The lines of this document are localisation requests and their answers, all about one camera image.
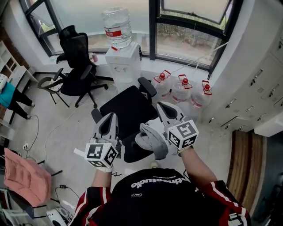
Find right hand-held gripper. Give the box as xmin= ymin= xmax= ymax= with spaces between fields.
xmin=156 ymin=101 xmax=199 ymax=154

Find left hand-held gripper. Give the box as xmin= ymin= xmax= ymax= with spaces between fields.
xmin=73 ymin=113 xmax=122 ymax=172

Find black low-back office chair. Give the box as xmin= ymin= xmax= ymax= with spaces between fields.
xmin=91 ymin=76 xmax=159 ymax=163

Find grey clothes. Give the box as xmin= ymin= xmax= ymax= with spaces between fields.
xmin=134 ymin=119 xmax=170 ymax=161

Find person's right forearm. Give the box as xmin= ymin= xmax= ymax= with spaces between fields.
xmin=179 ymin=147 xmax=218 ymax=184

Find person's left forearm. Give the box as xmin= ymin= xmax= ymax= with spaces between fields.
xmin=92 ymin=171 xmax=113 ymax=189

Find small dark cushioned chair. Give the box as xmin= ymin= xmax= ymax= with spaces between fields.
xmin=37 ymin=72 xmax=70 ymax=108

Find black mesh headrest office chair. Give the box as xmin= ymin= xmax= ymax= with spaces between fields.
xmin=56 ymin=25 xmax=109 ymax=109

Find white wrist cuff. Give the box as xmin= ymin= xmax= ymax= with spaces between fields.
xmin=95 ymin=166 xmax=115 ymax=173

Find white water dispenser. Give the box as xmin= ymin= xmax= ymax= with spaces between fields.
xmin=104 ymin=41 xmax=142 ymax=92

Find grey metal lockers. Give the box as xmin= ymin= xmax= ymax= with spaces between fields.
xmin=203 ymin=33 xmax=283 ymax=133

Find person's black red jersey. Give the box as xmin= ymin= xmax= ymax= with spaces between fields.
xmin=68 ymin=167 xmax=252 ymax=226

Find small grey device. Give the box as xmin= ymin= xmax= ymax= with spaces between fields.
xmin=56 ymin=206 xmax=73 ymax=219

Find pink padded jacket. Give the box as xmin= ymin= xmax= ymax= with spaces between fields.
xmin=3 ymin=147 xmax=53 ymax=208

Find brown wooden planks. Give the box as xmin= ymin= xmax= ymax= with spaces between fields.
xmin=226 ymin=130 xmax=267 ymax=212

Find large clear water bottle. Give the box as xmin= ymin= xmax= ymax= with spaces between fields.
xmin=101 ymin=6 xmax=133 ymax=50

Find white shelf unit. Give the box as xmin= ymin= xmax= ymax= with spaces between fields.
xmin=0 ymin=41 xmax=38 ymax=89

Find beaded bracelet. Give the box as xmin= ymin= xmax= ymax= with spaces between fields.
xmin=176 ymin=146 xmax=195 ymax=155

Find black power adapter cable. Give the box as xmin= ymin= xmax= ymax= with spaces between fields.
xmin=54 ymin=184 xmax=80 ymax=203

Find black window frame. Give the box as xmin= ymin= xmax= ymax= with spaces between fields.
xmin=19 ymin=0 xmax=244 ymax=75

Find black metal frame chair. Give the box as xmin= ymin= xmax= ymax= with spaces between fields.
xmin=0 ymin=160 xmax=64 ymax=220

